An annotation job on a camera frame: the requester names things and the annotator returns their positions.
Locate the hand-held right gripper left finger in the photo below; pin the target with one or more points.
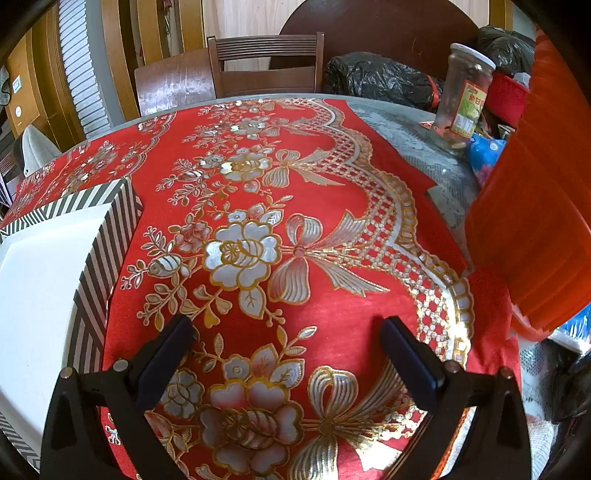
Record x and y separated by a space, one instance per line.
164 355

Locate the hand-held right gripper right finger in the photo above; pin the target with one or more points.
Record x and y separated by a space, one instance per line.
411 360

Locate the striped cardboard box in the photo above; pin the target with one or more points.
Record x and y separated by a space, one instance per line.
46 286

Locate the blue white packet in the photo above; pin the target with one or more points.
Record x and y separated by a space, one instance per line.
575 325

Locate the red floral tablecloth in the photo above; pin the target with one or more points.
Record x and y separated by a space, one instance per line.
323 194

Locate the blue patterned plastic bag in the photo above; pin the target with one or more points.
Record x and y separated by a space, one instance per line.
485 152

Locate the white chair back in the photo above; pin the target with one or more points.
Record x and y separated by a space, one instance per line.
32 150

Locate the glass jar with label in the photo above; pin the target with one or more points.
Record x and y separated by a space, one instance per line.
461 92

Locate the glossy brown chair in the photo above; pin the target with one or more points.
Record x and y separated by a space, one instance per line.
175 83

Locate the red plastic basin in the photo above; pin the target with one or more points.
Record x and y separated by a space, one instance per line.
503 97

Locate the black plastic bag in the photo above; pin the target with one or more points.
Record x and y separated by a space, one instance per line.
503 50
378 78

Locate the white slatted panel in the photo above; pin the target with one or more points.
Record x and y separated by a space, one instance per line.
83 69

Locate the slatted wooden chair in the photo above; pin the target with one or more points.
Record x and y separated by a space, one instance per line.
268 76

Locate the dark round table top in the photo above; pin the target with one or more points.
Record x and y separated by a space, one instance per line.
378 27

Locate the white wall switch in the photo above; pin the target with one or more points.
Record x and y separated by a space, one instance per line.
17 85

